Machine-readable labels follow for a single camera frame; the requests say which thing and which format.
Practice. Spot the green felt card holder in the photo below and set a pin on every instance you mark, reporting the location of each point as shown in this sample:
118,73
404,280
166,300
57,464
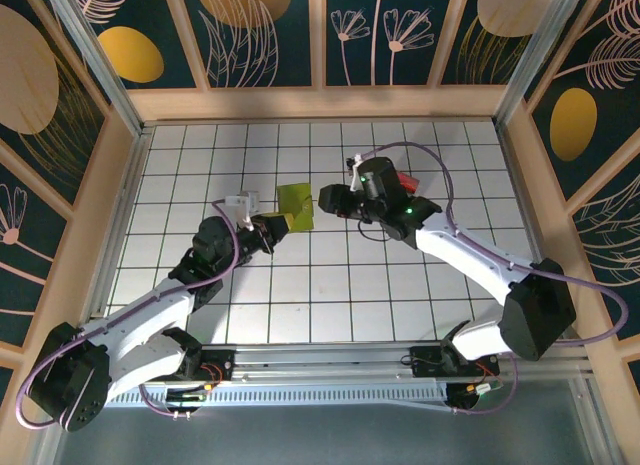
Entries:
295,205

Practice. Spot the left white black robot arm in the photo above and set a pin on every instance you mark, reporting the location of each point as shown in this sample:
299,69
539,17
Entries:
145,310

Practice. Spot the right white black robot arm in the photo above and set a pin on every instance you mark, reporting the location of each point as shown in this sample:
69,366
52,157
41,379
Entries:
465,255

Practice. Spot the clear acrylic card stand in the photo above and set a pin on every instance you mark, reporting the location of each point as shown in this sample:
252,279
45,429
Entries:
417,192

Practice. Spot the left electronics board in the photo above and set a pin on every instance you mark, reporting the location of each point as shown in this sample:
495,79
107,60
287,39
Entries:
182,397

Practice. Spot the electronics board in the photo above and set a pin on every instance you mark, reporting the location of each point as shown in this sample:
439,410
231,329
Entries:
480,389
182,397

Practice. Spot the right electronics board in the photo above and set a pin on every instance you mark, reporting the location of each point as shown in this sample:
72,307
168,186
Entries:
480,389

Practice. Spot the left aluminium side rail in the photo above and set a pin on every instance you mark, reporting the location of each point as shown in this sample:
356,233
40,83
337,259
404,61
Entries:
119,235

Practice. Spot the aluminium side rail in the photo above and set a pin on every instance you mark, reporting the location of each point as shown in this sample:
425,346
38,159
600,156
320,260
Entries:
119,235
536,235

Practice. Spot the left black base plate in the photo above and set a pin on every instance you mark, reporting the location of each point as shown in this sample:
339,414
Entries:
225,360

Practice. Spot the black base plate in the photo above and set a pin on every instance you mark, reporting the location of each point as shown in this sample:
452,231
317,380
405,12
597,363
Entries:
225,360
425,365

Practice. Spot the aluminium front rail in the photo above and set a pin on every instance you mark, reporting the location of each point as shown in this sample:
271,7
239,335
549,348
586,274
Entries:
325,357

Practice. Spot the right aluminium side rail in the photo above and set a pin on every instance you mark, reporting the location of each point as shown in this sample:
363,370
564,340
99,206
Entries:
536,235

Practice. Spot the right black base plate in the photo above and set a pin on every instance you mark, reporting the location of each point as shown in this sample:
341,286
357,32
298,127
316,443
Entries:
425,365

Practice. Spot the right aluminium corner post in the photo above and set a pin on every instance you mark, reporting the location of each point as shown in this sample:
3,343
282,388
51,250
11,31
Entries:
535,60

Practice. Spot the aluminium corner post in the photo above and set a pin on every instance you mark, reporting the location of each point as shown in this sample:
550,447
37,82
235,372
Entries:
104,67
535,60

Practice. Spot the left aluminium corner post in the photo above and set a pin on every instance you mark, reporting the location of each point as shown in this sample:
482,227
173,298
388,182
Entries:
104,67

